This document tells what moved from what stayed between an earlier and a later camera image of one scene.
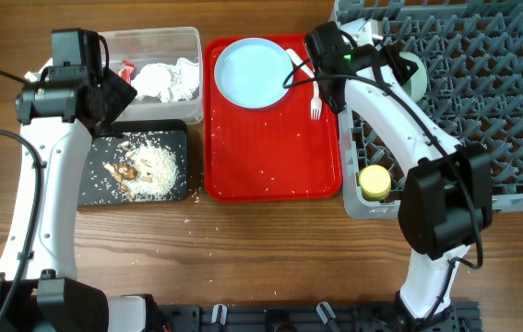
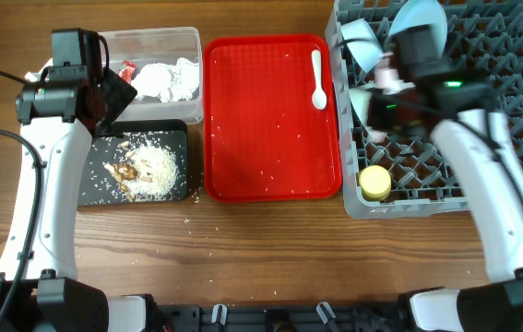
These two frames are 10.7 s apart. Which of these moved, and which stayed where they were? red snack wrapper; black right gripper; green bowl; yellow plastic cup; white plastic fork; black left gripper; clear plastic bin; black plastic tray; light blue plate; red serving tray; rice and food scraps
Moved: light blue plate; white plastic fork; black right gripper; green bowl
Stayed: black left gripper; yellow plastic cup; red snack wrapper; black plastic tray; red serving tray; clear plastic bin; rice and food scraps
